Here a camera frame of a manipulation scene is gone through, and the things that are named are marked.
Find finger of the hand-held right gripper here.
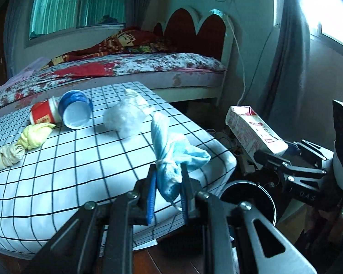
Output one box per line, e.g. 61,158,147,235
253,150,327,184
286,139,332,163

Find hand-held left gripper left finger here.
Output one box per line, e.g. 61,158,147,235
23,164,161,274

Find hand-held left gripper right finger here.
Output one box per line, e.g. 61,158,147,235
181,164,318,274

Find blue face mask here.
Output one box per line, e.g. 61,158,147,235
151,113,211,209

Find white and red milk carton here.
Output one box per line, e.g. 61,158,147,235
226,105,289,156

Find black round bin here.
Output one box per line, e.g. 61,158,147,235
220,180,278,226

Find white plastic bag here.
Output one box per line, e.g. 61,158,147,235
103,88,155,135

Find blue paper bowl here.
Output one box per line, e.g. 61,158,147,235
58,90,94,129

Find twisted pale yellow cloth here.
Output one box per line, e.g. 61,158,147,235
0,122,56,170

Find red paper cup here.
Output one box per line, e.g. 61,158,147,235
30,96,64,125

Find white grid-pattern cloth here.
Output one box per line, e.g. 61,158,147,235
0,81,237,260

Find grey-blue curtain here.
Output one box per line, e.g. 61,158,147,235
274,0,313,115

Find bright window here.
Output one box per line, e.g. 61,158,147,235
303,0,343,53

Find red printed blanket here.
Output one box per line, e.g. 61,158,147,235
43,27,172,69

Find window with green curtain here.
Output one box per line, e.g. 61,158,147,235
29,0,126,39

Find white cable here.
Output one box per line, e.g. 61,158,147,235
230,14,249,106

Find white bed frame red headboard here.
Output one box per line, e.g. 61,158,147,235
153,6,235,106

